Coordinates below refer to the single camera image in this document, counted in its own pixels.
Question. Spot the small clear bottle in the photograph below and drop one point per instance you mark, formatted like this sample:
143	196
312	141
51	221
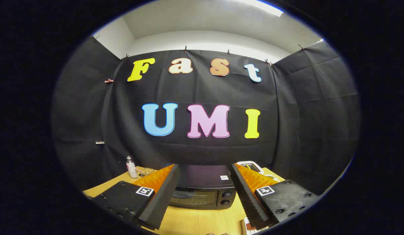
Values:
132	168

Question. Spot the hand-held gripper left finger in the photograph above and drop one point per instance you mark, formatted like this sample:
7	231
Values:
162	195

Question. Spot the white pop-up toaster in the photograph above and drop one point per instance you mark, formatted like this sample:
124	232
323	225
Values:
250	166

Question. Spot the white divided dish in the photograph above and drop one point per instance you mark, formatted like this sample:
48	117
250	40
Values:
273	177

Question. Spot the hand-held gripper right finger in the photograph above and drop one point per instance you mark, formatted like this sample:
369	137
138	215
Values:
246	195

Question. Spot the black toaster oven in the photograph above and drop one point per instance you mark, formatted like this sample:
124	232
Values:
205	182

